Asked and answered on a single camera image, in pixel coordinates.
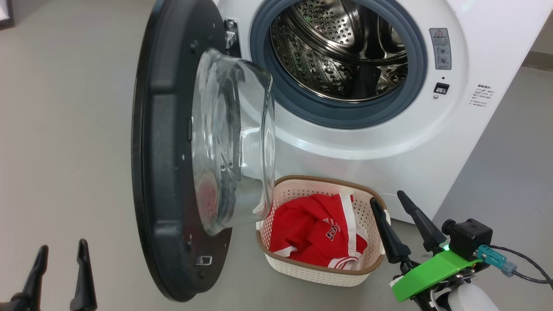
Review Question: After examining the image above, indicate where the red garment with white stripes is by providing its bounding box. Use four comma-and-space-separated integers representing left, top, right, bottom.
269, 197, 362, 271

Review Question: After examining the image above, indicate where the teal right cable connector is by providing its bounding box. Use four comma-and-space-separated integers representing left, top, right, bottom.
477, 244, 518, 278

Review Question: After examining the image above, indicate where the black round glass washer door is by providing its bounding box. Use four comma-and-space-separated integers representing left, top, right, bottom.
131, 0, 277, 303

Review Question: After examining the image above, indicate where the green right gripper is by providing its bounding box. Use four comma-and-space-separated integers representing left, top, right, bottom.
369, 190, 481, 311

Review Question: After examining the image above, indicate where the white front-load washing machine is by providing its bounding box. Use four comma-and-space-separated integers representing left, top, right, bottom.
214, 0, 553, 225

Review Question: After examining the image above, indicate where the cream laundry basket brown rim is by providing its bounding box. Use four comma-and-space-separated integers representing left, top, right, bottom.
256, 175, 392, 288

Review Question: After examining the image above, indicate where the grey warning label sticker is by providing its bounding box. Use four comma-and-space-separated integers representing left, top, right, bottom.
429, 28, 452, 71

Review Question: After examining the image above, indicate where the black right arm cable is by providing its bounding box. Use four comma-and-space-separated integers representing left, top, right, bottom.
488, 244, 553, 285

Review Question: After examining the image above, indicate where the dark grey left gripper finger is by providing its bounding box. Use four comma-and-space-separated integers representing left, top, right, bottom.
70, 238, 98, 311
16, 244, 50, 311

